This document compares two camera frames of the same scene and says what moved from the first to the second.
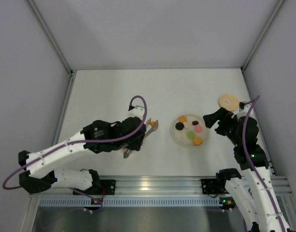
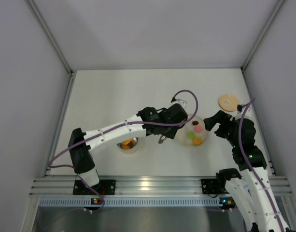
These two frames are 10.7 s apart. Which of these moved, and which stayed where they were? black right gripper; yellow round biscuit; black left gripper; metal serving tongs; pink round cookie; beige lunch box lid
Moved: metal serving tongs; black left gripper
Stayed: black right gripper; beige lunch box lid; yellow round biscuit; pink round cookie
